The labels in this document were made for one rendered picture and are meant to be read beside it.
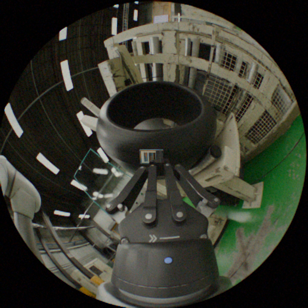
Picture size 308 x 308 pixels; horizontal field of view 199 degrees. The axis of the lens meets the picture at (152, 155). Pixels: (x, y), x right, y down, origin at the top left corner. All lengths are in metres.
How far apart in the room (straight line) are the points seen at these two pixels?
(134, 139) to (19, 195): 0.53
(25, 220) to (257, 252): 1.35
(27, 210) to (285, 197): 1.47
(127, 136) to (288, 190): 1.17
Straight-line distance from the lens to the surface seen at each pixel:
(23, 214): 0.51
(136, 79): 0.86
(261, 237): 1.08
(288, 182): 1.08
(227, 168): 0.30
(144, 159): 0.24
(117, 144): 0.27
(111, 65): 0.81
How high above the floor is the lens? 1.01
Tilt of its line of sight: 15 degrees up
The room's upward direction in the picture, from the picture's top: 65 degrees counter-clockwise
